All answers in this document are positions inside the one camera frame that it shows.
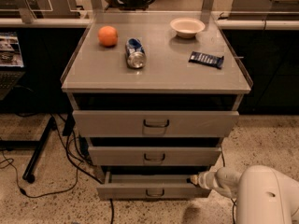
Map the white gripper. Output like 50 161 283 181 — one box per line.
190 167 241 199

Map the grey bottom drawer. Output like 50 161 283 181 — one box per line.
97 172 210 200

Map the grey drawer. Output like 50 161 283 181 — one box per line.
97 172 210 200
73 110 239 137
89 147 221 166

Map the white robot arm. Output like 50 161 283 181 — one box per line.
190 165 299 224

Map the grey drawer cabinet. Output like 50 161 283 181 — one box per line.
60 10 253 175

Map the grey middle drawer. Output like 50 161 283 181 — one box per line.
89 147 221 166

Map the grey top drawer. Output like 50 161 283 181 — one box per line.
73 110 239 137

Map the dark blue snack bar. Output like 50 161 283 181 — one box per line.
189 51 224 69

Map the crushed blue soda can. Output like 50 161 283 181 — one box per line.
125 38 147 69

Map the white paper bowl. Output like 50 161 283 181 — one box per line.
170 18 206 38

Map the black table leg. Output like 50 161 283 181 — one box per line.
0 118 57 184

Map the orange fruit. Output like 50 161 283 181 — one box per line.
98 26 118 47

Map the laptop on left desk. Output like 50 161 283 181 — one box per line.
0 32 26 100

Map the black floor cable right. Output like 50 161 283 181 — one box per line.
220 149 237 224

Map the black floor cable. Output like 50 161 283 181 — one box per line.
50 112 115 224
220 149 237 224

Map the black floor cable left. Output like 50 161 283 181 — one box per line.
50 112 115 224

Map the thin black cable left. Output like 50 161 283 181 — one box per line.
0 149 82 200

